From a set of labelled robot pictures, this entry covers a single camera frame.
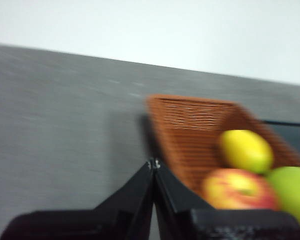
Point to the black flat rectangular tray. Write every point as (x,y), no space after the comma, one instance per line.
(290,135)

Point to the green apple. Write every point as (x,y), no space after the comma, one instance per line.
(292,190)

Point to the red apple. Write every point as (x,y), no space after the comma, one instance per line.
(237,190)

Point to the yellow lemon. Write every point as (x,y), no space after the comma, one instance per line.
(245,150)

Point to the brown woven wicker basket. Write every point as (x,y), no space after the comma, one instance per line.
(190,130)

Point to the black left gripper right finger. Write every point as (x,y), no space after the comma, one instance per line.
(180,215)

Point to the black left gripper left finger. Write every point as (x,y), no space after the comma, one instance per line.
(125,215)

